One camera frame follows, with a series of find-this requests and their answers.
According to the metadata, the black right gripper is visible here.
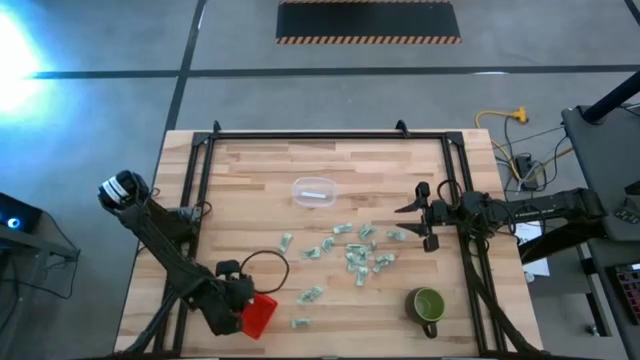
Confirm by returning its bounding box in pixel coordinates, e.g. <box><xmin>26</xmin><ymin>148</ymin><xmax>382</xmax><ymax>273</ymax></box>
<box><xmin>393</xmin><ymin>181</ymin><xmax>460</xmax><ymax>253</ymax></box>

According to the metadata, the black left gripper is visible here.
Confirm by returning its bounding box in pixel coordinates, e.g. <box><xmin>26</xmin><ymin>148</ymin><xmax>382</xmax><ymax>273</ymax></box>
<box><xmin>192</xmin><ymin>259</ymin><xmax>256</xmax><ymax>337</ymax></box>

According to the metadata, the red plastic mesh basket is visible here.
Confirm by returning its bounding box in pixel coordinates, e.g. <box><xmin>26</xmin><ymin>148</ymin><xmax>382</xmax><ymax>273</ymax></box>
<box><xmin>240</xmin><ymin>293</ymin><xmax>279</xmax><ymax>341</ymax></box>

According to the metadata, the green ceramic mug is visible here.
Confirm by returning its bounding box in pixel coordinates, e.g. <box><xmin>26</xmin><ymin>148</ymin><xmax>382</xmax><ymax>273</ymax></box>
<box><xmin>404</xmin><ymin>286</ymin><xmax>447</xmax><ymax>340</ymax></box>

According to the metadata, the white paper sheet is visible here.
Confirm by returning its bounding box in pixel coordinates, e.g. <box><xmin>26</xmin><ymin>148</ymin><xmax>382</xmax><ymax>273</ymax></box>
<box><xmin>513</xmin><ymin>219</ymin><xmax>551</xmax><ymax>279</ymax></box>

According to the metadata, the clear plastic container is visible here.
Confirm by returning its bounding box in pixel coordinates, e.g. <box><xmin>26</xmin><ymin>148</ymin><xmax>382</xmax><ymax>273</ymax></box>
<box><xmin>291</xmin><ymin>176</ymin><xmax>338</xmax><ymax>209</ymax></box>

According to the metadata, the black power strip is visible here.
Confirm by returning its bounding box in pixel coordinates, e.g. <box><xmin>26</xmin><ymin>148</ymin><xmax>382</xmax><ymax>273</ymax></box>
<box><xmin>514</xmin><ymin>153</ymin><xmax>540</xmax><ymax>190</ymax></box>

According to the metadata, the black support beam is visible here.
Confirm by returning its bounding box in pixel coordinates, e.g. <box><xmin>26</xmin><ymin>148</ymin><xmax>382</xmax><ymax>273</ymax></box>
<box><xmin>518</xmin><ymin>219</ymin><xmax>609</xmax><ymax>265</ymax></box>

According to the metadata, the grey side table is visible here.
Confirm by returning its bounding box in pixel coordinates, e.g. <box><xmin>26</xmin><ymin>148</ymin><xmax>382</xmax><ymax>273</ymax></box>
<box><xmin>561</xmin><ymin>103</ymin><xmax>640</xmax><ymax>241</ymax></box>

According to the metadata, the black metal side stand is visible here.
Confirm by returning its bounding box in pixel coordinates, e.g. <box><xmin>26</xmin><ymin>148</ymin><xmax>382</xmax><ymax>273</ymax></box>
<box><xmin>0</xmin><ymin>223</ymin><xmax>81</xmax><ymax>301</ymax></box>

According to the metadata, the black hazard-striped floor mat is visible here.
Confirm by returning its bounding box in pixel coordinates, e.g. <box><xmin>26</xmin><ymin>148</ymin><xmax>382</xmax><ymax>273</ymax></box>
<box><xmin>275</xmin><ymin>0</ymin><xmax>463</xmax><ymax>45</ymax></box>

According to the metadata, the black box with blue light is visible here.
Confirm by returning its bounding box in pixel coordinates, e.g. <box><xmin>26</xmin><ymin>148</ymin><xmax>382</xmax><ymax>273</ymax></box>
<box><xmin>0</xmin><ymin>192</ymin><xmax>44</xmax><ymax>234</ymax></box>

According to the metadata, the keypad with coloured keys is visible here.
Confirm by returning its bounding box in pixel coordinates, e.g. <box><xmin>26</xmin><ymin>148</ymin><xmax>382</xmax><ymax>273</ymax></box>
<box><xmin>607</xmin><ymin>263</ymin><xmax>640</xmax><ymax>326</ymax></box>

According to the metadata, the black round pole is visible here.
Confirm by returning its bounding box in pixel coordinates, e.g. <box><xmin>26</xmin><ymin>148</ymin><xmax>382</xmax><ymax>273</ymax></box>
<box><xmin>582</xmin><ymin>69</ymin><xmax>640</xmax><ymax>125</ymax></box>

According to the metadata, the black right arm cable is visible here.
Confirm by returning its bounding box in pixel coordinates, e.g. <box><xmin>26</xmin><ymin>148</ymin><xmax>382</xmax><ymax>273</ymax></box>
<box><xmin>436</xmin><ymin>178</ymin><xmax>464</xmax><ymax>204</ymax></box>

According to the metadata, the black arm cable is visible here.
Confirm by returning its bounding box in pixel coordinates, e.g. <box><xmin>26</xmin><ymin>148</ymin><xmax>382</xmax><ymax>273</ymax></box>
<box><xmin>238</xmin><ymin>249</ymin><xmax>291</xmax><ymax>295</ymax></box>
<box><xmin>436</xmin><ymin>178</ymin><xmax>464</xmax><ymax>204</ymax></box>

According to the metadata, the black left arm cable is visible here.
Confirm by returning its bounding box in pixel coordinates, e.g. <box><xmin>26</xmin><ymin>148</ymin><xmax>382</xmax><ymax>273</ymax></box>
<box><xmin>238</xmin><ymin>249</ymin><xmax>291</xmax><ymax>295</ymax></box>

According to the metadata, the black aluminium table frame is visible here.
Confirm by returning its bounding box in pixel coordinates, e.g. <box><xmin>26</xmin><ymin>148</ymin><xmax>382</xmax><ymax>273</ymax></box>
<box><xmin>152</xmin><ymin>119</ymin><xmax>539</xmax><ymax>357</ymax></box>

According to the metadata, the yellow extension cord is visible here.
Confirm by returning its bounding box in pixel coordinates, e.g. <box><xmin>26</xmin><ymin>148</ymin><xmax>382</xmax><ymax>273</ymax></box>
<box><xmin>474</xmin><ymin>105</ymin><xmax>575</xmax><ymax>184</ymax></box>

